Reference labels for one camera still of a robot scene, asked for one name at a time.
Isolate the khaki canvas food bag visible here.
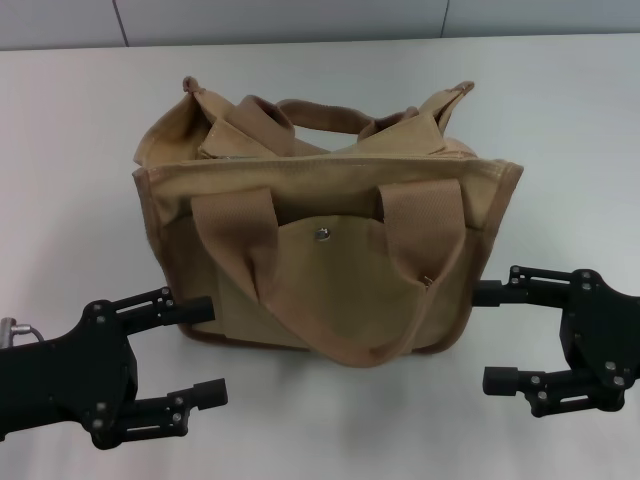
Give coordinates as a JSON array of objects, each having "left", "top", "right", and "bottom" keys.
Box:
[{"left": 132, "top": 75, "right": 524, "bottom": 371}]

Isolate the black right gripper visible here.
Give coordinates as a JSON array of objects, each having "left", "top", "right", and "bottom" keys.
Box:
[{"left": 472, "top": 265, "right": 640, "bottom": 419}]

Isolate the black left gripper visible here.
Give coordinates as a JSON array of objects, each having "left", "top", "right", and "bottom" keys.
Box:
[{"left": 0, "top": 285, "right": 229, "bottom": 450}]

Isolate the silver cable connector plug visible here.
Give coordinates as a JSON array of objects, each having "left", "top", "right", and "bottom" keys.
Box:
[{"left": 0, "top": 316, "right": 29, "bottom": 347}]

